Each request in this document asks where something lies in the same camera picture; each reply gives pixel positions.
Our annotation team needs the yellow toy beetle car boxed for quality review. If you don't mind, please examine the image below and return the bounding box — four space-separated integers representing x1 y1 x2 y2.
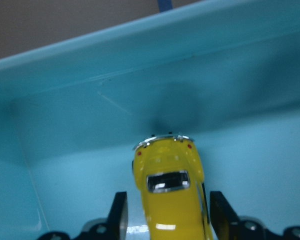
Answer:
132 133 214 240

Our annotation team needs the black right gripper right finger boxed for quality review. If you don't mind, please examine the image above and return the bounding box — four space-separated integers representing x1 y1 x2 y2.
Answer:
209 191 240 240

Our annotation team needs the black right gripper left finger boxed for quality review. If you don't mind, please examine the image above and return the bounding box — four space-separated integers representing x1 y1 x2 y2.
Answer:
107 191 129 240

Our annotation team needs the light blue plastic bin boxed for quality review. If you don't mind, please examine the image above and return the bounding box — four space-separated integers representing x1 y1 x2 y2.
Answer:
0 0 300 240

